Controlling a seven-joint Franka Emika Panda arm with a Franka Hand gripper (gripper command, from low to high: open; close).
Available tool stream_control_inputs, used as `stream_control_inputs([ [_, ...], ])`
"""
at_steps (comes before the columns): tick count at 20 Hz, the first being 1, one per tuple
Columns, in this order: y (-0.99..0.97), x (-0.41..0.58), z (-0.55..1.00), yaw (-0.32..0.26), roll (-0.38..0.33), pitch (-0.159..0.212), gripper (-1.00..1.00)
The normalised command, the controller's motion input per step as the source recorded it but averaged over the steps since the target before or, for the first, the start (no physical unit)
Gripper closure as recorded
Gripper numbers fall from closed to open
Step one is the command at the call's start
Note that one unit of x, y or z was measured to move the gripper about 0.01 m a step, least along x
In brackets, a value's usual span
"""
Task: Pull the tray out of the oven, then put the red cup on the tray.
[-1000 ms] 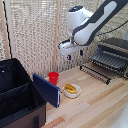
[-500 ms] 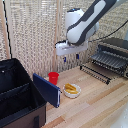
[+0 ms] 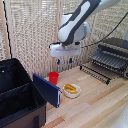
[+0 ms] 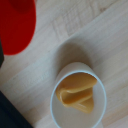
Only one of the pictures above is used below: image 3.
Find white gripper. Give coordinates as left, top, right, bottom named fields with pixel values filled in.
left=49, top=42, right=82, bottom=66

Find yellow food pieces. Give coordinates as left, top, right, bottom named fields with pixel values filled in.
left=64, top=83, right=79, bottom=95

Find black silver toaster oven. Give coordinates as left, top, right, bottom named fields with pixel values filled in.
left=96, top=37, right=128, bottom=80

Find blue binder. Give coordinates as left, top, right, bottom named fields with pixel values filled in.
left=32, top=73, right=63, bottom=109

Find red plastic cup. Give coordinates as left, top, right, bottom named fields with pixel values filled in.
left=47, top=71, right=60, bottom=86

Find beige woven folding screen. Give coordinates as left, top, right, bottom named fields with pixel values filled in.
left=0, top=0, right=128, bottom=78

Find black fabric storage bag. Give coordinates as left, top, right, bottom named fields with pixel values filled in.
left=0, top=58, right=48, bottom=128

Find black cable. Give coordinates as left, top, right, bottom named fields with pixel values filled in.
left=81, top=19, right=128, bottom=49

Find thin black pole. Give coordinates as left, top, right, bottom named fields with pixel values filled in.
left=1, top=0, right=13, bottom=61

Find black wire oven rack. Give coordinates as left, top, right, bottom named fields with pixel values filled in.
left=79, top=63, right=112, bottom=86

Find white bowl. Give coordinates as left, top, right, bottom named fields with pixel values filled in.
left=62, top=83, right=82, bottom=99

